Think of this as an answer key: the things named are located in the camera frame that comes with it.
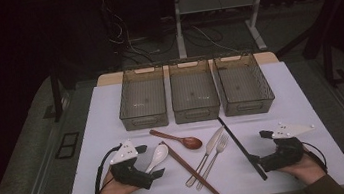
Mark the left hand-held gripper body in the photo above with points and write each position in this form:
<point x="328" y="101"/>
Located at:
<point x="128" y="173"/>

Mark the silver table knife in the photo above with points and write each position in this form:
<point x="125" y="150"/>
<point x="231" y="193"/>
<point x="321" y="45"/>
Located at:
<point x="213" y="142"/>

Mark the brown wooden spoon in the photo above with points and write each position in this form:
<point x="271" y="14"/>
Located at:
<point x="192" y="142"/>

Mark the white ceramic spoon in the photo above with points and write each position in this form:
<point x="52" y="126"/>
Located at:
<point x="160" y="153"/>

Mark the black metal stand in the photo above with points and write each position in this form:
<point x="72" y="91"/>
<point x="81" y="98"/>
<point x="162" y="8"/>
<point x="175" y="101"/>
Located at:
<point x="329" y="66"/>
<point x="57" y="98"/>

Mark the transparent brown plastic bin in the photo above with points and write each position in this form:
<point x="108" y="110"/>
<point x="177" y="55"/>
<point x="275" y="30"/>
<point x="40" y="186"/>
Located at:
<point x="248" y="107"/>
<point x="197" y="113"/>
<point x="146" y="120"/>

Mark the silver fork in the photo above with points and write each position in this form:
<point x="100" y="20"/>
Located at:
<point x="221" y="145"/>

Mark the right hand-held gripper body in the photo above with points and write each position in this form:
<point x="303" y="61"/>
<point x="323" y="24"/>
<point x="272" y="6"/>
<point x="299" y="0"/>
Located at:
<point x="285" y="156"/>

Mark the white table mat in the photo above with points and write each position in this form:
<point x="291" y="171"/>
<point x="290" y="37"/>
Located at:
<point x="296" y="111"/>

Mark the person's right hand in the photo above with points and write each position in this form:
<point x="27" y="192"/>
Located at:
<point x="307" y="170"/>

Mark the white metal desk frame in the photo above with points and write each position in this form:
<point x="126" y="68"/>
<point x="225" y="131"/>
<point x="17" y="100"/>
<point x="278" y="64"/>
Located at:
<point x="178" y="25"/>

